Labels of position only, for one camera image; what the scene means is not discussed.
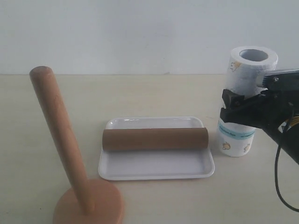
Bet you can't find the wooden paper towel holder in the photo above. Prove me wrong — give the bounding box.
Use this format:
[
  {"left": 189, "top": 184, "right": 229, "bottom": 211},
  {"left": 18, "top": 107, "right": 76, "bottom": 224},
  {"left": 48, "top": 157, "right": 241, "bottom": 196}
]
[{"left": 29, "top": 66, "right": 124, "bottom": 224}]

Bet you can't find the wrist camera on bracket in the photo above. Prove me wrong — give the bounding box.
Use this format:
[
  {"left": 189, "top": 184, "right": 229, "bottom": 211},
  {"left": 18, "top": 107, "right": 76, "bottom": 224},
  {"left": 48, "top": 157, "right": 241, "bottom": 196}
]
[{"left": 256, "top": 69, "right": 299, "bottom": 91}]

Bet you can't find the brown cardboard tube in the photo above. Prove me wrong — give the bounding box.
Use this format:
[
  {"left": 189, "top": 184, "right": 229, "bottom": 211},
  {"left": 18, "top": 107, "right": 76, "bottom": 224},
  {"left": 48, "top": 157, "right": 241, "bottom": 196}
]
[{"left": 102, "top": 128, "right": 209, "bottom": 151}]

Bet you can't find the printed paper towel roll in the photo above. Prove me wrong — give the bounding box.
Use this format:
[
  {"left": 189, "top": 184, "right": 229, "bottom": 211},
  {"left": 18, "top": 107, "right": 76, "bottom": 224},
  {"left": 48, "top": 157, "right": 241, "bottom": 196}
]
[{"left": 217, "top": 46, "right": 278, "bottom": 157}]

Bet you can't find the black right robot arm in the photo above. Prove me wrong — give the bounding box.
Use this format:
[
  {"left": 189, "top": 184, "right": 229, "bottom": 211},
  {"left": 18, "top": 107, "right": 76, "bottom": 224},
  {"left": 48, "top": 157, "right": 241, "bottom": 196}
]
[{"left": 220, "top": 89, "right": 299, "bottom": 163}]

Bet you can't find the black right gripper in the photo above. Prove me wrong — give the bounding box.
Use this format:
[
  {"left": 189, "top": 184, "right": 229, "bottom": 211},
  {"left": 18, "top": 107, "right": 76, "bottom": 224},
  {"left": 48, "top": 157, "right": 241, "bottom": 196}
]
[{"left": 220, "top": 89, "right": 299, "bottom": 140}]

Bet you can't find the white plastic tray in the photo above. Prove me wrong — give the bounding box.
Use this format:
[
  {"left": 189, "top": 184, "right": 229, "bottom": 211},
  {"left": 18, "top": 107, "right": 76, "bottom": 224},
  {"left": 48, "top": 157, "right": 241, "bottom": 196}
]
[{"left": 98, "top": 116, "right": 215, "bottom": 181}]

